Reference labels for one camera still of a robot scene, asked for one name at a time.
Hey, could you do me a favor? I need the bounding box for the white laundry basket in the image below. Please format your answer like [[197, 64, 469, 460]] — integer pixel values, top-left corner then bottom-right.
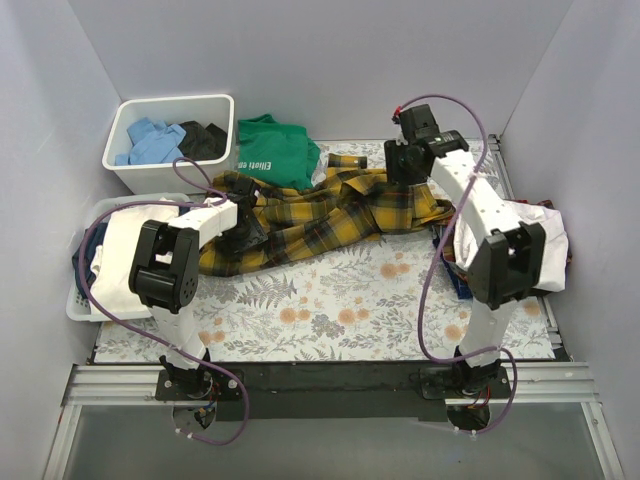
[[66, 192, 190, 322]]

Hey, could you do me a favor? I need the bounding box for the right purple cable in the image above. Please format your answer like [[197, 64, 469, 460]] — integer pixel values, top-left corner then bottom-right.
[[392, 93, 516, 436]]

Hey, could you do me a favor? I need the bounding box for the white folded garment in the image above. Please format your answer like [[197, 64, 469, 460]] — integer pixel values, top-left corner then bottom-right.
[[90, 205, 179, 319]]

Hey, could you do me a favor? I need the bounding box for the navy blue garment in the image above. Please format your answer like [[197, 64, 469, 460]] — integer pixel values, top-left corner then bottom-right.
[[71, 222, 108, 300]]

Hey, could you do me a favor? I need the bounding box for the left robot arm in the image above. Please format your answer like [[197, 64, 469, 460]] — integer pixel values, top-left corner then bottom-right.
[[129, 179, 267, 400]]

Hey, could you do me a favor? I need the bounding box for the floral tablecloth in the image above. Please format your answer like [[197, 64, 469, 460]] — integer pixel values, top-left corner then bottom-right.
[[94, 138, 559, 364]]

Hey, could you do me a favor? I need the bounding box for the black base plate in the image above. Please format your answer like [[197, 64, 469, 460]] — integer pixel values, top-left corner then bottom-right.
[[155, 361, 511, 422]]

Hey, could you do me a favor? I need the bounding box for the yellow plaid long sleeve shirt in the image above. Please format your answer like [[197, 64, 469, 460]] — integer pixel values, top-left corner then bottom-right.
[[199, 153, 454, 277]]

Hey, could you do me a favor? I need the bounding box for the green printed shirt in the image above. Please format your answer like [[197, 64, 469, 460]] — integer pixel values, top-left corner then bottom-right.
[[237, 114, 320, 191]]

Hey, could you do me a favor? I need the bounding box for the light blue shirt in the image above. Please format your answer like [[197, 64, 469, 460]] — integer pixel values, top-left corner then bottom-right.
[[115, 117, 186, 166]]

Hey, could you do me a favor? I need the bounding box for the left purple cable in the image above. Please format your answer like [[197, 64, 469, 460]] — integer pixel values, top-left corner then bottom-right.
[[78, 157, 250, 445]]

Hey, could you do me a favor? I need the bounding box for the purple cable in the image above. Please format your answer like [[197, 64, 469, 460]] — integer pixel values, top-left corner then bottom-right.
[[392, 93, 516, 436], [78, 157, 250, 445]]

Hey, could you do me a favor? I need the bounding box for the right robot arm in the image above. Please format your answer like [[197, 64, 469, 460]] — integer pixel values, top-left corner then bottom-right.
[[384, 98, 546, 398]]

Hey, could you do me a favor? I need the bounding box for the black garment in bin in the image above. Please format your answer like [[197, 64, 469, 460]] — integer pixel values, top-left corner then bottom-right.
[[178, 121, 228, 161]]

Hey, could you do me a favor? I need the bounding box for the white folded shirt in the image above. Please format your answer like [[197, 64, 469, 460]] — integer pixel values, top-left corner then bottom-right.
[[453, 201, 569, 292]]

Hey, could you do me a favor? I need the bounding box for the aluminium frame rail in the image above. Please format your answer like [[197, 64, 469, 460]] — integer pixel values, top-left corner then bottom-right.
[[45, 361, 625, 479]]

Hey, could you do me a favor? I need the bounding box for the white plastic bin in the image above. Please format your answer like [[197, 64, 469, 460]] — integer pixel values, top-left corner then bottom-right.
[[102, 94, 236, 195]]

